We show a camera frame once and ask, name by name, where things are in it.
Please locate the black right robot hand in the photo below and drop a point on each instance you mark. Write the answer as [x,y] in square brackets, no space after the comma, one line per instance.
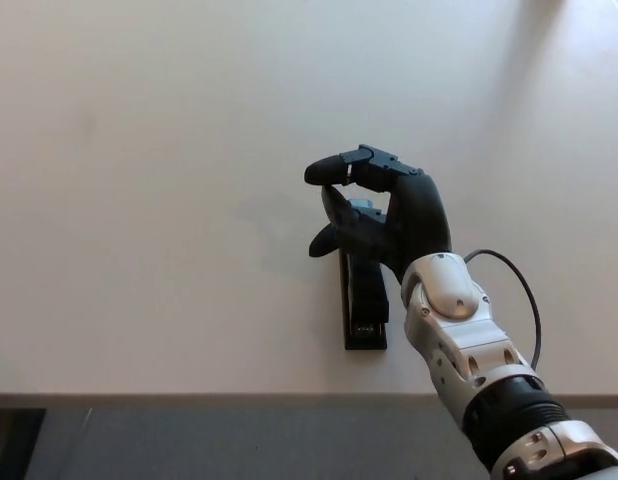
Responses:
[414,210]

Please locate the black glossy stapler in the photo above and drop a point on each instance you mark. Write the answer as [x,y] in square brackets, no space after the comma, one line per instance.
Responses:
[365,295]

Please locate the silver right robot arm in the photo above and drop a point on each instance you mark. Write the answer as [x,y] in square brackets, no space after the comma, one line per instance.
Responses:
[469,325]

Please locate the black object under desk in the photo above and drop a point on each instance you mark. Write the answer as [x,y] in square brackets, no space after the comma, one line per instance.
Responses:
[11,442]

